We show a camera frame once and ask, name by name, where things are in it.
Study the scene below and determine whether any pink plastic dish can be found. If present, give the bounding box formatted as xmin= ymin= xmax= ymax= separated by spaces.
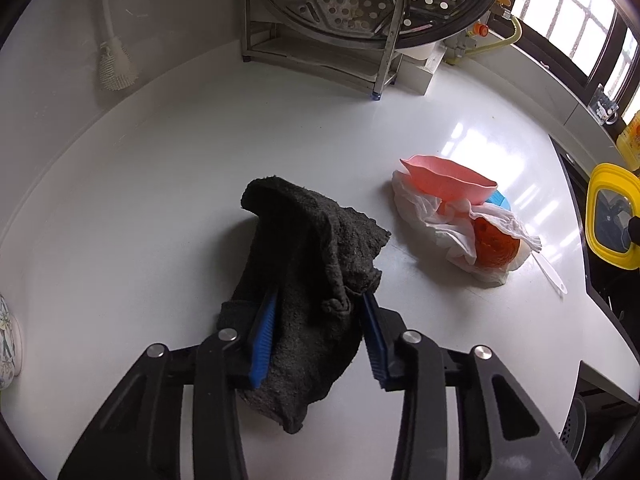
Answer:
xmin=400 ymin=156 xmax=499 ymax=208

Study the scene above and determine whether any dark framed window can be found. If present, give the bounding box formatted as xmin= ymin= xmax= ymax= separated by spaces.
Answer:
xmin=510 ymin=0 xmax=640 ymax=126

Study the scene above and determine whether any black kitchen sink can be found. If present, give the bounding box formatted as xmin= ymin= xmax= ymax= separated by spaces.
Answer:
xmin=550 ymin=135 xmax=640 ymax=361

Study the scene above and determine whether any gas valve with orange knob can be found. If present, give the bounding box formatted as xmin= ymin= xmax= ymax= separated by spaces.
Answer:
xmin=452 ymin=20 xmax=493 ymax=66

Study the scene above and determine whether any yellow gas hose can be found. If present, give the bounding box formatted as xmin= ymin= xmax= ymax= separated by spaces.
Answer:
xmin=475 ymin=10 xmax=523 ymax=61

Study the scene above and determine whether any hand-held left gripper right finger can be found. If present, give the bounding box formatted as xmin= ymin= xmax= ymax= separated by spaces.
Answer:
xmin=361 ymin=291 xmax=583 ymax=480

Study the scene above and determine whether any clear glass mug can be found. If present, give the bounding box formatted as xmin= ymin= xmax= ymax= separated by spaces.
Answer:
xmin=589 ymin=84 xmax=621 ymax=123

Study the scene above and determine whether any yellow framed lid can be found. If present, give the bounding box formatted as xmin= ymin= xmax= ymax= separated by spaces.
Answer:
xmin=586 ymin=162 xmax=640 ymax=267

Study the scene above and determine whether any steel dish rack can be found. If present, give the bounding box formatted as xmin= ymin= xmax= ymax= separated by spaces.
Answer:
xmin=241 ymin=0 xmax=403 ymax=101

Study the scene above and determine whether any black cloth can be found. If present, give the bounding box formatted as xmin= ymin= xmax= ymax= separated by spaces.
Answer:
xmin=216 ymin=176 xmax=392 ymax=435

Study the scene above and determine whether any white bottle brush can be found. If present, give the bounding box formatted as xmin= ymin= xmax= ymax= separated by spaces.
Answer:
xmin=97 ymin=0 xmax=140 ymax=92

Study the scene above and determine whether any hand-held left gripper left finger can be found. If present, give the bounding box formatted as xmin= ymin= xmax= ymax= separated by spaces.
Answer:
xmin=57 ymin=287 xmax=280 ymax=480

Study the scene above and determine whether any yellow detergent bottle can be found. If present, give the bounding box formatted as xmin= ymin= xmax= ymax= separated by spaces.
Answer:
xmin=616 ymin=110 xmax=640 ymax=171

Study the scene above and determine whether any white crumpled bag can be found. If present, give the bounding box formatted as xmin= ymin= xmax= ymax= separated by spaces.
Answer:
xmin=391 ymin=170 xmax=543 ymax=286

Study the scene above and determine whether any white floral bowl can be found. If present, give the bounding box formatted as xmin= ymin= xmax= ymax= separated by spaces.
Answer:
xmin=0 ymin=295 xmax=23 ymax=391

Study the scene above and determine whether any white plastic spoon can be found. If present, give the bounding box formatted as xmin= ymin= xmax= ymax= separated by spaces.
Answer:
xmin=530 ymin=252 xmax=568 ymax=295

